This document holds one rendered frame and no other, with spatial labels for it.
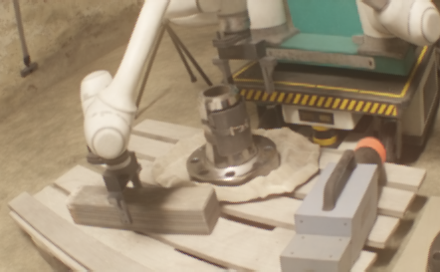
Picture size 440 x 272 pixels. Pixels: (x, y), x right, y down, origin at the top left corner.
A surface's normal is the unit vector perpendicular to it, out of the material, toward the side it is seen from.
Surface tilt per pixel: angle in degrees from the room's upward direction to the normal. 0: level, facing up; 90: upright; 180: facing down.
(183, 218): 90
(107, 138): 97
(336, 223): 90
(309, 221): 90
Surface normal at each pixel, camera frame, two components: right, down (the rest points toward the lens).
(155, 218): -0.26, 0.46
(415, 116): -0.57, 0.45
